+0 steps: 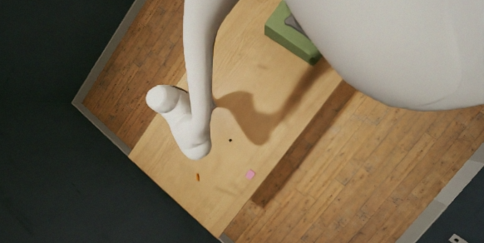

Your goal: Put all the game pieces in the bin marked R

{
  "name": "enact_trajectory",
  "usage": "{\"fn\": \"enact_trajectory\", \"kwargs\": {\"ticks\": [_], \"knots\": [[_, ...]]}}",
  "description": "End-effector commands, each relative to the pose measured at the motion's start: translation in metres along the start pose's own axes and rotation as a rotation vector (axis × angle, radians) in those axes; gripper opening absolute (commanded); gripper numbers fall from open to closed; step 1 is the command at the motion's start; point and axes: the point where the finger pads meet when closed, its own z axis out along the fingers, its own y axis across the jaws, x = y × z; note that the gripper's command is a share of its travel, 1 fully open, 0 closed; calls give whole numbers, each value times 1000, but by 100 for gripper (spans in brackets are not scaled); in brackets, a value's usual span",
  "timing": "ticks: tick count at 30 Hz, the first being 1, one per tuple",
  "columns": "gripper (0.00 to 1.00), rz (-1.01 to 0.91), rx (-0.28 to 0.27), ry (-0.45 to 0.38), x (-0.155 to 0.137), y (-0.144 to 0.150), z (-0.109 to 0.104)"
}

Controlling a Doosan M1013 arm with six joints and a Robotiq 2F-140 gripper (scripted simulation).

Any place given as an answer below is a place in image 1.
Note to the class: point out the pink flat block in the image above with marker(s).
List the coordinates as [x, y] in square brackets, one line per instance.
[250, 174]

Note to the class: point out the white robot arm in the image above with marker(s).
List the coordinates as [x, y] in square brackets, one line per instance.
[420, 55]

